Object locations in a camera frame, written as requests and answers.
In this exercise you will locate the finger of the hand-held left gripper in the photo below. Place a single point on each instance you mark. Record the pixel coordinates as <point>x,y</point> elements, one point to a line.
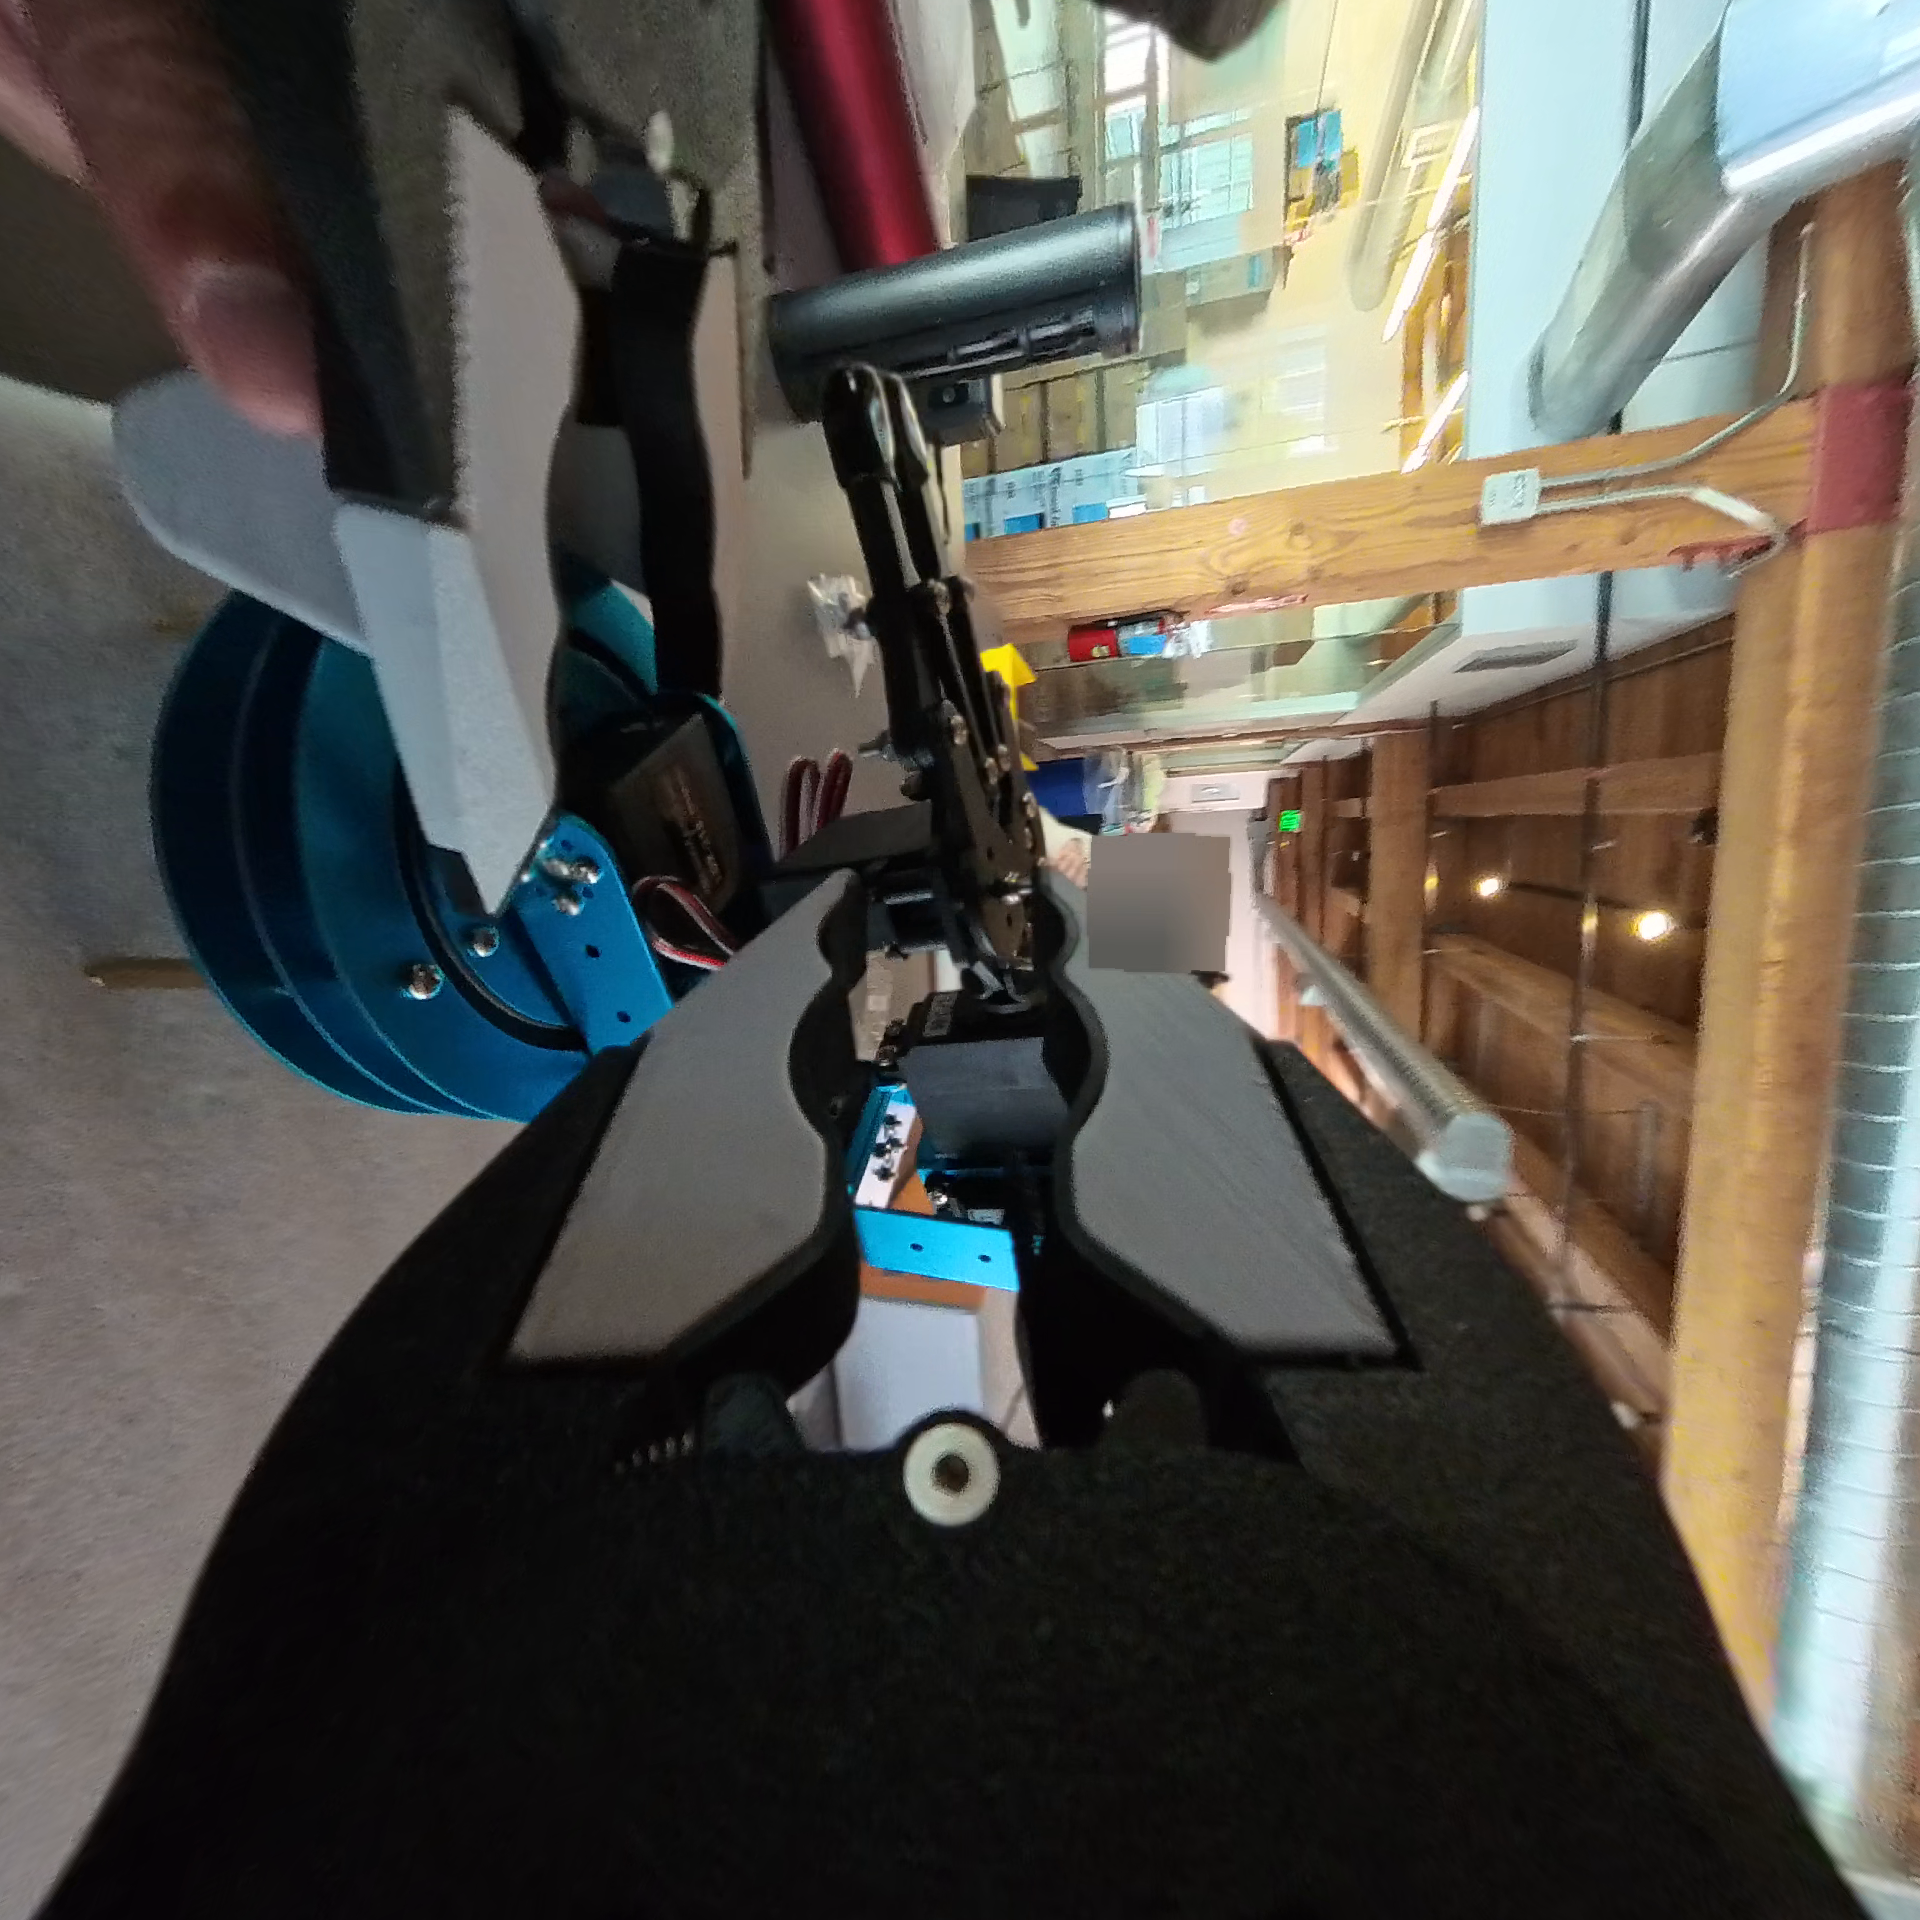
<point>505,451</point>
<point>683,421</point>

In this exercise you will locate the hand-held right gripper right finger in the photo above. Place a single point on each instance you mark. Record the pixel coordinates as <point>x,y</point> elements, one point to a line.
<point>1216,1170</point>

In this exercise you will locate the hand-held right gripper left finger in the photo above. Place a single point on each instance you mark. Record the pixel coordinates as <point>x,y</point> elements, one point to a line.
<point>690,1170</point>

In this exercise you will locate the black toy robot claw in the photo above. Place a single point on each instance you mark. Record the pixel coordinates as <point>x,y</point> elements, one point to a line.
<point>946,691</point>

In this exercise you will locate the blue toy robot arm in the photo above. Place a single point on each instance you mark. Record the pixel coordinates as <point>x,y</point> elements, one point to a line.
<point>331,900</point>

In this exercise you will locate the person's left hand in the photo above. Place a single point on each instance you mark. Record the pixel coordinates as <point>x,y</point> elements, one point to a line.
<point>165,180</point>

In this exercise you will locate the hanging linear lamp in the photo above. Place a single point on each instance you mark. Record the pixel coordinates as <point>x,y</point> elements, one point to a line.
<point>1395,1065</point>

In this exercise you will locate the orange cardboard sleeve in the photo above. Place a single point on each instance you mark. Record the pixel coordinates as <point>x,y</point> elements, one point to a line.
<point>900,1292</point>

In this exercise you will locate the black cylindrical flask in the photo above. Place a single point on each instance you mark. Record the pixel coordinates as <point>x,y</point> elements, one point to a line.
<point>960,299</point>

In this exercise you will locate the white parts box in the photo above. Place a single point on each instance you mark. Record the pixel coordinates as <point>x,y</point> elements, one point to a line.
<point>900,1388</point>

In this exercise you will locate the red tube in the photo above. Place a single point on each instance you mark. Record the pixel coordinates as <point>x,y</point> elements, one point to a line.
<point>854,121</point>

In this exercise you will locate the yellow box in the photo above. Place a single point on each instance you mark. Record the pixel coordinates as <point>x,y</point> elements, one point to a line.
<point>1005,691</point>

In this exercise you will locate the red fire extinguisher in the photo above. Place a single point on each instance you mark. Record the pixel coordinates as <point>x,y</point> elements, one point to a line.
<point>1115,640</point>

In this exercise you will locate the white foam sheet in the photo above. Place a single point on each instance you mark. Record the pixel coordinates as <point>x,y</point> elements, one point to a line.
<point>152,1440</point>

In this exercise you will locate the wooden column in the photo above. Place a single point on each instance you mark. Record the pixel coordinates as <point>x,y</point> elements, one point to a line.
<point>1322,525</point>

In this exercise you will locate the silver ventilation duct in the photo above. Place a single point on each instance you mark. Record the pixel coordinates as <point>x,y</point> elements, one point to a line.
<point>1844,1352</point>

